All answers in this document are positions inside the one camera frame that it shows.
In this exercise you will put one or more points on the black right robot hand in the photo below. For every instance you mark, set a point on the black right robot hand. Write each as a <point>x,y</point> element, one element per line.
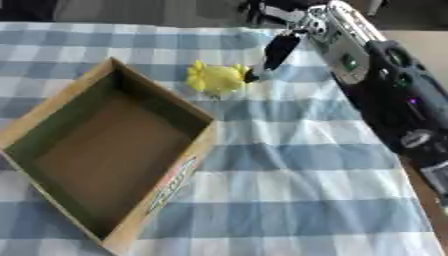
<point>279,50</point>

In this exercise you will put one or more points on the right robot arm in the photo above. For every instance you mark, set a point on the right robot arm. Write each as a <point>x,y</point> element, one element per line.
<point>385,83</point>

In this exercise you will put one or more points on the tan cardboard box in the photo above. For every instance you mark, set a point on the tan cardboard box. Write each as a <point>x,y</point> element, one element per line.
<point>108,150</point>

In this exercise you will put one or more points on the yellow soft toy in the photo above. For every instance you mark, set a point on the yellow soft toy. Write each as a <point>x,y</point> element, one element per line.
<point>217,79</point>

